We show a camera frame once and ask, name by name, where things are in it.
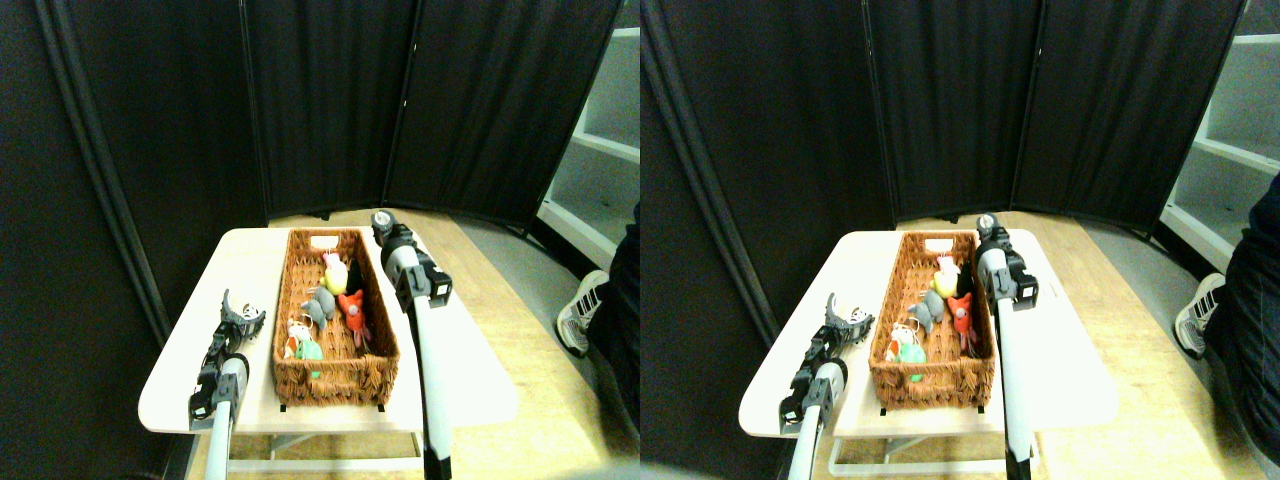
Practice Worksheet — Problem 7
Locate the black curtain stand pole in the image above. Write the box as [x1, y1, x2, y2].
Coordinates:
[862, 0, 899, 227]
[238, 0, 273, 223]
[381, 0, 425, 213]
[640, 0, 783, 348]
[36, 0, 171, 348]
[1008, 0, 1051, 215]

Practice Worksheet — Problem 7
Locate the white shelf unit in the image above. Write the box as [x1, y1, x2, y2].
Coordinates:
[536, 28, 640, 271]
[1160, 35, 1280, 271]

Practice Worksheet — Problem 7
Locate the grey plush toy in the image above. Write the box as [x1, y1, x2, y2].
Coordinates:
[908, 291, 946, 334]
[300, 288, 338, 331]

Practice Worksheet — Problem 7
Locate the orange plush toy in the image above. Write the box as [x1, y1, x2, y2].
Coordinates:
[947, 294, 977, 354]
[337, 290, 373, 353]

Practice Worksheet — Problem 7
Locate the brown wicker basket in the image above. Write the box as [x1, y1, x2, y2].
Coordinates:
[272, 228, 401, 408]
[868, 232, 997, 411]

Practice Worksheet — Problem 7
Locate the low white table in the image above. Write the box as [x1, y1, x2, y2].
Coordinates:
[138, 227, 519, 474]
[739, 230, 1119, 477]

